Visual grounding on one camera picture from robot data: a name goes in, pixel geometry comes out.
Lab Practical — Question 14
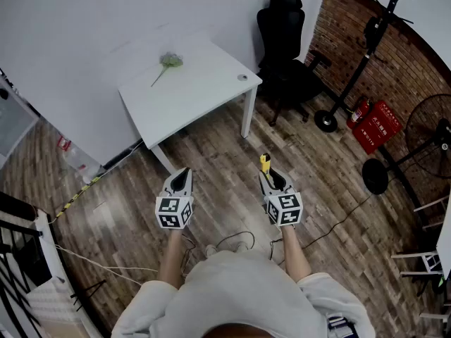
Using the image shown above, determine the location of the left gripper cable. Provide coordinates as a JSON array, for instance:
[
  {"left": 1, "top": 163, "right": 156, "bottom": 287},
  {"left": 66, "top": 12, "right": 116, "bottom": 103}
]
[{"left": 180, "top": 232, "right": 197, "bottom": 278}]

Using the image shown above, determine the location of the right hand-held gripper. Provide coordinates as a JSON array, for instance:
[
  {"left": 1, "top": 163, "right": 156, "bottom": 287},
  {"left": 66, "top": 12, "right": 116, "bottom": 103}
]
[{"left": 259, "top": 169, "right": 303, "bottom": 227}]

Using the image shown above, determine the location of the black floor cable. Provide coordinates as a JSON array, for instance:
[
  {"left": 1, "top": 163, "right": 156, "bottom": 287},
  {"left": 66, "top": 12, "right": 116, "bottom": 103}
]
[{"left": 302, "top": 176, "right": 399, "bottom": 250}]

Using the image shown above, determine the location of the person's left forearm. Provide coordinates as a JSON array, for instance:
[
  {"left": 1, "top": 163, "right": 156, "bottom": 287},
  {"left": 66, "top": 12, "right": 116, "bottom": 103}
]
[{"left": 156, "top": 227, "right": 185, "bottom": 290}]

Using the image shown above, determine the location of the white metal rack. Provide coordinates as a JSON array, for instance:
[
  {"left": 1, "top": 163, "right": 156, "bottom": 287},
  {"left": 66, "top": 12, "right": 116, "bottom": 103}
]
[{"left": 390, "top": 184, "right": 451, "bottom": 330}]

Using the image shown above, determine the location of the black coat rack stand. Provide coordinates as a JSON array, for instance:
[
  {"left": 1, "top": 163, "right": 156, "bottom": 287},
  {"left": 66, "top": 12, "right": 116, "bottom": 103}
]
[{"left": 314, "top": 0, "right": 415, "bottom": 132}]

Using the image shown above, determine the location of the black metal railing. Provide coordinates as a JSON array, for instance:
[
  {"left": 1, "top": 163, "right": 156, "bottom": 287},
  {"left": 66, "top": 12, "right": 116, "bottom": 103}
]
[{"left": 0, "top": 192, "right": 82, "bottom": 338}]

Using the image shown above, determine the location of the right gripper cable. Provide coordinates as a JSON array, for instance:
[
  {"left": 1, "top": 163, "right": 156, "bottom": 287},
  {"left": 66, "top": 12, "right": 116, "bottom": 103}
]
[{"left": 268, "top": 237, "right": 285, "bottom": 262}]

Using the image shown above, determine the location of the yellow black striped tape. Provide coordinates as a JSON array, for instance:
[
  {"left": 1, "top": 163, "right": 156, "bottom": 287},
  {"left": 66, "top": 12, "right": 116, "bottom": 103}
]
[{"left": 55, "top": 176, "right": 103, "bottom": 222}]

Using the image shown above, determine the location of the black office chair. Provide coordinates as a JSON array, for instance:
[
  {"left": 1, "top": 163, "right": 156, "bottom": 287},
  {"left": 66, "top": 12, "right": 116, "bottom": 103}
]
[{"left": 256, "top": 0, "right": 332, "bottom": 126}]

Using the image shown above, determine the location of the clear plastic bag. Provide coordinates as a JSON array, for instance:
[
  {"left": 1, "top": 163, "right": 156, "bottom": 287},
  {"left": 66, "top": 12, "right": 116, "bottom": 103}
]
[{"left": 56, "top": 135, "right": 104, "bottom": 184}]

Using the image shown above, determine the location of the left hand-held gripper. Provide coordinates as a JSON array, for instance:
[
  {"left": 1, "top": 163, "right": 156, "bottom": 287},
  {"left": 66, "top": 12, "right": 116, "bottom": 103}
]
[{"left": 155, "top": 168, "right": 195, "bottom": 230}]

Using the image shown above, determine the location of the black floor fan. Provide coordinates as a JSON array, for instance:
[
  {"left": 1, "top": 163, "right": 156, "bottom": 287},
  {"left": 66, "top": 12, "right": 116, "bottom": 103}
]
[{"left": 362, "top": 93, "right": 451, "bottom": 196}]

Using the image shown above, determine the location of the red fire extinguisher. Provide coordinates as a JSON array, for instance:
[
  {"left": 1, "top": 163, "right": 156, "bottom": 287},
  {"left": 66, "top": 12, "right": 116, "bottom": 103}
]
[{"left": 346, "top": 95, "right": 374, "bottom": 130}]

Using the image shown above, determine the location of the white table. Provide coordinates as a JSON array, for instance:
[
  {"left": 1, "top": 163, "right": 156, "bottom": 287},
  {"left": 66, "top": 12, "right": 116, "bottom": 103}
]
[{"left": 118, "top": 35, "right": 264, "bottom": 175}]

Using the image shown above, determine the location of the artificial flower bunch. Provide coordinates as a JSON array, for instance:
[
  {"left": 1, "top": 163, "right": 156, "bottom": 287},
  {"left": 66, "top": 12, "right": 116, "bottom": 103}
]
[{"left": 150, "top": 51, "right": 185, "bottom": 87}]

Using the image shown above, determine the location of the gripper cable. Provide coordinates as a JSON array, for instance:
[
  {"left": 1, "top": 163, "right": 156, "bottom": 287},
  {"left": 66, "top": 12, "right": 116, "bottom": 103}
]
[
  {"left": 268, "top": 237, "right": 285, "bottom": 262},
  {"left": 180, "top": 232, "right": 197, "bottom": 278}
]

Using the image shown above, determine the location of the grey cabinet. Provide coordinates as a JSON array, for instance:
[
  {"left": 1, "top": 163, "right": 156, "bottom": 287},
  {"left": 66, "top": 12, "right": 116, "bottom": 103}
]
[{"left": 0, "top": 68, "right": 39, "bottom": 168}]

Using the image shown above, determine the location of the red fire extinguisher box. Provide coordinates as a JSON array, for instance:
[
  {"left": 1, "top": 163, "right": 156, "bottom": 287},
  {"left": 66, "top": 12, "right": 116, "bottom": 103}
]
[{"left": 352, "top": 100, "right": 403, "bottom": 156}]

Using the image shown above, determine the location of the white cord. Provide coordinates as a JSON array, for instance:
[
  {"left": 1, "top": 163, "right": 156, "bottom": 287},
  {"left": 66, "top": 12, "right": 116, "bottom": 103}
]
[{"left": 52, "top": 243, "right": 159, "bottom": 278}]

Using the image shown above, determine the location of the person's right forearm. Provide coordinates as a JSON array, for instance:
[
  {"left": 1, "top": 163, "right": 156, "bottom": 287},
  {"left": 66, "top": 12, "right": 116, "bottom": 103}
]
[{"left": 280, "top": 223, "right": 313, "bottom": 283}]

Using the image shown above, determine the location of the person's white sweatshirt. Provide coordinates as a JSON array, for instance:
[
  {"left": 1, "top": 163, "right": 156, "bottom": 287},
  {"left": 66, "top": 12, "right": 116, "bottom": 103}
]
[{"left": 111, "top": 250, "right": 376, "bottom": 338}]

